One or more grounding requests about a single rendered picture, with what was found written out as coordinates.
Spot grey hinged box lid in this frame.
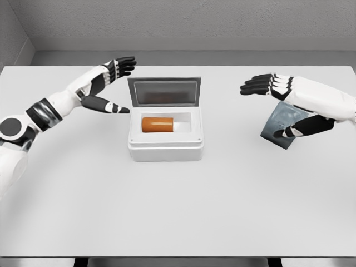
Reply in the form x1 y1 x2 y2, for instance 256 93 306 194
127 76 202 108

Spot white rectangular box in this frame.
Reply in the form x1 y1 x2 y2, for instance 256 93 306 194
127 106 205 163

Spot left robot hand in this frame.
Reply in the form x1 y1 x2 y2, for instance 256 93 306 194
71 56 137 115

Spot orange cylinder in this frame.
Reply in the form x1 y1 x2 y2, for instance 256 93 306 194
141 116 174 134

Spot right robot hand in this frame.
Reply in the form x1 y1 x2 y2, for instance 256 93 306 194
239 72 346 139

